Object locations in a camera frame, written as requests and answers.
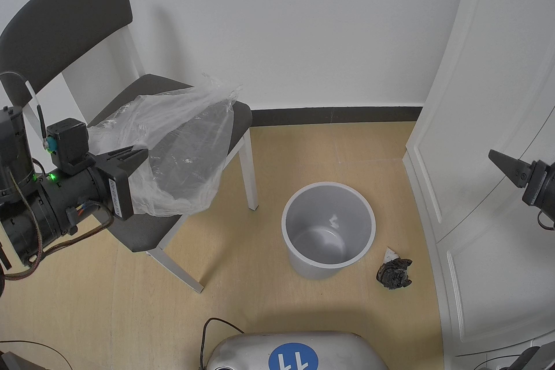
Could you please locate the clear plastic bag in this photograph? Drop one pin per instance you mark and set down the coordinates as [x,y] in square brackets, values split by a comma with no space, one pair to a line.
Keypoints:
[186,129]

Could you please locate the grey trash bin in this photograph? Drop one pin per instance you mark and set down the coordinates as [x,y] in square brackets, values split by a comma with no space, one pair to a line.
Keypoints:
[321,203]

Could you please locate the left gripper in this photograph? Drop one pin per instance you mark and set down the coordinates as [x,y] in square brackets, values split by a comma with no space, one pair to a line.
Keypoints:
[73,195]

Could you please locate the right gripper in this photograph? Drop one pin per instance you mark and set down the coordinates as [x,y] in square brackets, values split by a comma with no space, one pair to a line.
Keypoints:
[542,186]

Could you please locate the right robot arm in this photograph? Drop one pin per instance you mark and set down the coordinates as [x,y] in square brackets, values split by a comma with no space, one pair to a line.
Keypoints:
[535,359]

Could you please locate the small white paper scrap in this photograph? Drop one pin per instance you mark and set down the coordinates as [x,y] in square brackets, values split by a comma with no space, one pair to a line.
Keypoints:
[334,221]

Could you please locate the triangular white paper piece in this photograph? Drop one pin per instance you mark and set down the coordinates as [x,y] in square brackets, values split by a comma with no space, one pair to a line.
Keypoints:
[391,254]

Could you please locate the white panelled door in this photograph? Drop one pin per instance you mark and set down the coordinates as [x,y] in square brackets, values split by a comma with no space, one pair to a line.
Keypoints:
[498,99]

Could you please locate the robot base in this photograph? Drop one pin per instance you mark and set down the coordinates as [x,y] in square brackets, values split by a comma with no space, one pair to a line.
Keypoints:
[243,353]

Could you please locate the crumpled black plastic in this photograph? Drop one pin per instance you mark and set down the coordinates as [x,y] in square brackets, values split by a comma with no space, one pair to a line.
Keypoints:
[393,273]

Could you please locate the dark grey white-legged chair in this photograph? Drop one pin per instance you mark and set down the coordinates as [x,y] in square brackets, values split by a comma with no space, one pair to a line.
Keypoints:
[78,4]

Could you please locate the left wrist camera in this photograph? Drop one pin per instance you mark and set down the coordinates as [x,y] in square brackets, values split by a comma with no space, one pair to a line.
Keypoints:
[69,142]

